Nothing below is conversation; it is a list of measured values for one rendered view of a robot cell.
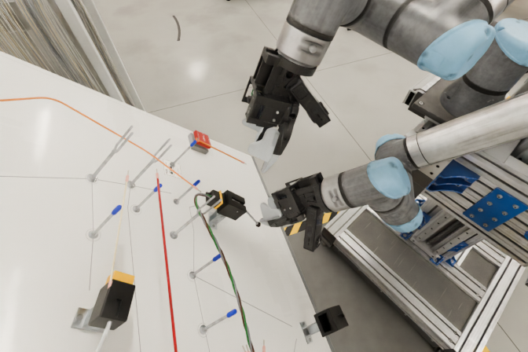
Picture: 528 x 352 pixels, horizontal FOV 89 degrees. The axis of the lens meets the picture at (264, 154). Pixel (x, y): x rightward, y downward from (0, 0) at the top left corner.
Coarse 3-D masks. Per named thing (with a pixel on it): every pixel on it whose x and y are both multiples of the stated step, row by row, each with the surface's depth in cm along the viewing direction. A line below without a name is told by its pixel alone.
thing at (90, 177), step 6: (132, 126) 44; (126, 132) 45; (132, 132) 43; (120, 138) 46; (126, 138) 44; (114, 150) 46; (108, 156) 46; (90, 174) 49; (96, 174) 48; (90, 180) 49; (96, 180) 49
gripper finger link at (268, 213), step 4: (260, 204) 66; (264, 204) 65; (264, 208) 66; (268, 208) 65; (272, 208) 65; (276, 208) 64; (264, 212) 66; (268, 212) 65; (272, 212) 65; (276, 212) 64; (280, 212) 63; (264, 216) 66; (268, 216) 66; (272, 216) 65; (276, 216) 65; (280, 216) 63; (260, 220) 69; (264, 220) 66; (268, 220) 65; (264, 224) 67; (268, 224) 65
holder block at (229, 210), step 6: (228, 192) 62; (228, 198) 61; (234, 198) 63; (240, 198) 64; (228, 204) 60; (234, 204) 61; (240, 204) 63; (222, 210) 61; (228, 210) 61; (234, 210) 61; (240, 210) 62; (246, 210) 63; (228, 216) 63; (234, 216) 63; (240, 216) 63
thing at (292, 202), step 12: (300, 180) 61; (312, 180) 57; (276, 192) 61; (288, 192) 59; (300, 192) 59; (312, 192) 58; (276, 204) 62; (288, 204) 60; (300, 204) 60; (312, 204) 58; (324, 204) 55; (288, 216) 60; (300, 216) 59
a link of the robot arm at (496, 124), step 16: (480, 112) 50; (496, 112) 48; (512, 112) 46; (432, 128) 56; (448, 128) 53; (464, 128) 51; (480, 128) 49; (496, 128) 47; (512, 128) 46; (384, 144) 64; (400, 144) 60; (416, 144) 57; (432, 144) 55; (448, 144) 53; (464, 144) 51; (480, 144) 50; (496, 144) 49; (400, 160) 59; (416, 160) 57; (432, 160) 56
